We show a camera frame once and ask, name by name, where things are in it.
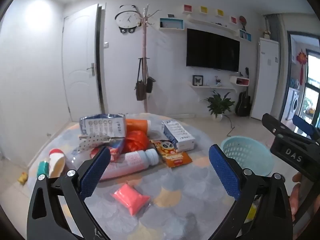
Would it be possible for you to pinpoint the teal plastic basket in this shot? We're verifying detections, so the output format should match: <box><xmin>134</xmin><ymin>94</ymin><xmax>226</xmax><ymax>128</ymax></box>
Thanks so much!
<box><xmin>220</xmin><ymin>136</ymin><xmax>275</xmax><ymax>177</ymax></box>

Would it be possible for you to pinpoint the low white wall shelf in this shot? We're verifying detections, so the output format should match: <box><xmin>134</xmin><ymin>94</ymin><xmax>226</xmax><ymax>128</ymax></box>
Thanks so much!
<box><xmin>189</xmin><ymin>84</ymin><xmax>237</xmax><ymax>90</ymax></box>

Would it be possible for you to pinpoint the black floor cable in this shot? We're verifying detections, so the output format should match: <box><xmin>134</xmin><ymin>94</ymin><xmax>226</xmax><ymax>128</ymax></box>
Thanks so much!
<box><xmin>222</xmin><ymin>115</ymin><xmax>237</xmax><ymax>135</ymax></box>

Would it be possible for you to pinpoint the pink coat rack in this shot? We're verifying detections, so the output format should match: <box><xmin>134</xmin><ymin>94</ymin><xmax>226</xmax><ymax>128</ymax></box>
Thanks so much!
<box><xmin>136</xmin><ymin>4</ymin><xmax>160</xmax><ymax>113</ymax></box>

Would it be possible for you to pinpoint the white washing machine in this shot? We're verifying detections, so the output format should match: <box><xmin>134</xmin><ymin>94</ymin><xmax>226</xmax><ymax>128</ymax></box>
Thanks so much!
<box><xmin>285</xmin><ymin>87</ymin><xmax>300</xmax><ymax>120</ymax></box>

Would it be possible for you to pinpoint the potted green plant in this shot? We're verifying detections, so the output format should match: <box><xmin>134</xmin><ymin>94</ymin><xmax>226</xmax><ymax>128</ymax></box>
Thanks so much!
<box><xmin>204</xmin><ymin>90</ymin><xmax>235</xmax><ymax>121</ymax></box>

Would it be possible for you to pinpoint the small blue wall shelf box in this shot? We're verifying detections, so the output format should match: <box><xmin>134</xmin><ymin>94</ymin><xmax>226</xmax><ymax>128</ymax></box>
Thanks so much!
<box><xmin>239</xmin><ymin>29</ymin><xmax>252</xmax><ymax>42</ymax></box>

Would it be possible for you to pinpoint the red white paper cup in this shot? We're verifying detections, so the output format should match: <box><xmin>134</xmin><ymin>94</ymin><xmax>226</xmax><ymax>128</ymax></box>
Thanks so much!
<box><xmin>48</xmin><ymin>149</ymin><xmax>66</xmax><ymax>178</ymax></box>

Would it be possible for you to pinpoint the white blue box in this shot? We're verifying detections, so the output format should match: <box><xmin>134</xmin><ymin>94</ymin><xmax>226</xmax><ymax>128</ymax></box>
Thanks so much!
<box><xmin>161</xmin><ymin>120</ymin><xmax>196</xmax><ymax>152</ymax></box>

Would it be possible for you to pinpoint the long white wall shelf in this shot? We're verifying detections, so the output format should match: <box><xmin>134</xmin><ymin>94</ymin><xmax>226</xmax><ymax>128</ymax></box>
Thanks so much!
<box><xmin>186</xmin><ymin>15</ymin><xmax>240</xmax><ymax>39</ymax></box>

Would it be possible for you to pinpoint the orange plastic bag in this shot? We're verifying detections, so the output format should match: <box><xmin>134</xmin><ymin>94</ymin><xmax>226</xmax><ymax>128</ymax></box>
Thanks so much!
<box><xmin>121</xmin><ymin>130</ymin><xmax>150</xmax><ymax>154</ymax></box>

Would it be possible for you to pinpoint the black hanging bag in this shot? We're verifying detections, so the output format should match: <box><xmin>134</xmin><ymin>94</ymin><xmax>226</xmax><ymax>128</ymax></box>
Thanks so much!
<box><xmin>146</xmin><ymin>59</ymin><xmax>156</xmax><ymax>93</ymax></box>

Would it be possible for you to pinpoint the panda wall clock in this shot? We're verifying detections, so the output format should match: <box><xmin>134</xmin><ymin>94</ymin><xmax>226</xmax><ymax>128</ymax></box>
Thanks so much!
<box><xmin>115</xmin><ymin>5</ymin><xmax>140</xmax><ymax>34</ymax></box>

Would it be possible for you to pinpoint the blue framed wall shelf box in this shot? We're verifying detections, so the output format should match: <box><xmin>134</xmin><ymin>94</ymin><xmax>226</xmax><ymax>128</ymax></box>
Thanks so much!
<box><xmin>159</xmin><ymin>18</ymin><xmax>185</xmax><ymax>32</ymax></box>

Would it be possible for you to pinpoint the round patterned rug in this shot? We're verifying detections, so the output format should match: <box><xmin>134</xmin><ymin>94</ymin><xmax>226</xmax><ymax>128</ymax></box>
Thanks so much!
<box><xmin>27</xmin><ymin>112</ymin><xmax>253</xmax><ymax>240</ymax></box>

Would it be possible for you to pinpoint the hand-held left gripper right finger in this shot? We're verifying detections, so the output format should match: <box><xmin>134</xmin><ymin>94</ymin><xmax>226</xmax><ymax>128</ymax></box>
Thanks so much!
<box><xmin>209</xmin><ymin>144</ymin><xmax>294</xmax><ymax>240</ymax></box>

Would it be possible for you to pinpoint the orange panda snack packet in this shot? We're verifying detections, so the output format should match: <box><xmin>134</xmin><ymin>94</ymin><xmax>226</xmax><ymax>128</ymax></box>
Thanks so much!
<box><xmin>150</xmin><ymin>139</ymin><xmax>192</xmax><ymax>168</ymax></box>

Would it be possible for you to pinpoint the red white shelf box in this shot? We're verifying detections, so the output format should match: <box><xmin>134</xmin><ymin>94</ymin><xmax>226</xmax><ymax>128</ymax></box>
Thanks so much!
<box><xmin>229</xmin><ymin>76</ymin><xmax>250</xmax><ymax>87</ymax></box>

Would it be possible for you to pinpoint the pink white bottle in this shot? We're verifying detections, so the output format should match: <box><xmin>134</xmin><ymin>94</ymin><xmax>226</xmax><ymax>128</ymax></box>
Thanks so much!
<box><xmin>99</xmin><ymin>149</ymin><xmax>159</xmax><ymax>180</ymax></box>

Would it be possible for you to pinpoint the pink plastic packet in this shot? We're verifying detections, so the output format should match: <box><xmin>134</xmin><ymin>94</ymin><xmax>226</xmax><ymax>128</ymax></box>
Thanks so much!
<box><xmin>112</xmin><ymin>183</ymin><xmax>151</xmax><ymax>216</ymax></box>

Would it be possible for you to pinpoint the black guitar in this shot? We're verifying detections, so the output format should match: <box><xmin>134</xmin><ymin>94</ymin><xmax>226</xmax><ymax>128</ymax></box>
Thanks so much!
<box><xmin>235</xmin><ymin>67</ymin><xmax>252</xmax><ymax>117</ymax></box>

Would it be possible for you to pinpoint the polka dot paper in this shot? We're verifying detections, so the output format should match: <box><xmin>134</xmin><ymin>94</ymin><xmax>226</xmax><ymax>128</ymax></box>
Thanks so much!
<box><xmin>76</xmin><ymin>132</ymin><xmax>112</xmax><ymax>154</ymax></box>

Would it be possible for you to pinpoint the white refrigerator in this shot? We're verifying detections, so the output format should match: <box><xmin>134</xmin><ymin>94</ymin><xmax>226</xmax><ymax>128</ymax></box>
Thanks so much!
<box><xmin>251</xmin><ymin>37</ymin><xmax>280</xmax><ymax>120</ymax></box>

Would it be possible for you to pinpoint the white door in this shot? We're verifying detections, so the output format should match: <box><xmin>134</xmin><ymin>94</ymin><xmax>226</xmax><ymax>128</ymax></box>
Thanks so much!
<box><xmin>62</xmin><ymin>4</ymin><xmax>105</xmax><ymax>122</ymax></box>

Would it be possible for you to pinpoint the black wall television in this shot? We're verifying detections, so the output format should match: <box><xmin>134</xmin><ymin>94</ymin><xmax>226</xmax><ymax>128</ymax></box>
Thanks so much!
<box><xmin>186</xmin><ymin>28</ymin><xmax>240</xmax><ymax>72</ymax></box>

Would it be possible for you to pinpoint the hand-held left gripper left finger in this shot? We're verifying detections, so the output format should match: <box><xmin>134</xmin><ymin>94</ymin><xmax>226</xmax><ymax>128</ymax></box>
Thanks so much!
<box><xmin>26</xmin><ymin>146</ymin><xmax>112</xmax><ymax>240</ymax></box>

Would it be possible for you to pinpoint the person's right hand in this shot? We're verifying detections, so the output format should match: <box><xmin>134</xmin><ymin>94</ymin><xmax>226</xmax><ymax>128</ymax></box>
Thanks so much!
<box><xmin>289</xmin><ymin>172</ymin><xmax>304</xmax><ymax>220</ymax></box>

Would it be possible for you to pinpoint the orange white canister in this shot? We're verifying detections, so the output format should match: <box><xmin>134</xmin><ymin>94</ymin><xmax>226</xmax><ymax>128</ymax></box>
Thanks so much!
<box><xmin>125</xmin><ymin>119</ymin><xmax>152</xmax><ymax>138</ymax></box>

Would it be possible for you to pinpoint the red knot decoration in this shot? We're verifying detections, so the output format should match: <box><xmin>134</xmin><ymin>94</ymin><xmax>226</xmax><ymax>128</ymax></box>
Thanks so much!
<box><xmin>297</xmin><ymin>49</ymin><xmax>307</xmax><ymax>85</ymax></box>

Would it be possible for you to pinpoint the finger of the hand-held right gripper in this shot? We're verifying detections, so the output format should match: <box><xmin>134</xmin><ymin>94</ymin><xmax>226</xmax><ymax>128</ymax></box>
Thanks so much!
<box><xmin>262</xmin><ymin>113</ymin><xmax>320</xmax><ymax>145</ymax></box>
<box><xmin>292</xmin><ymin>115</ymin><xmax>320</xmax><ymax>141</ymax></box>

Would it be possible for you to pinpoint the brown hanging bag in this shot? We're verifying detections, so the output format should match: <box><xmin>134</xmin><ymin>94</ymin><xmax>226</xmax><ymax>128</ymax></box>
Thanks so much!
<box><xmin>135</xmin><ymin>58</ymin><xmax>147</xmax><ymax>101</ymax></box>

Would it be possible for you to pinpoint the red white packet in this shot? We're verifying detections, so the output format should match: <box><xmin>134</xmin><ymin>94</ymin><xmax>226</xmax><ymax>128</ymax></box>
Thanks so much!
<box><xmin>90</xmin><ymin>146</ymin><xmax>120</xmax><ymax>162</ymax></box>

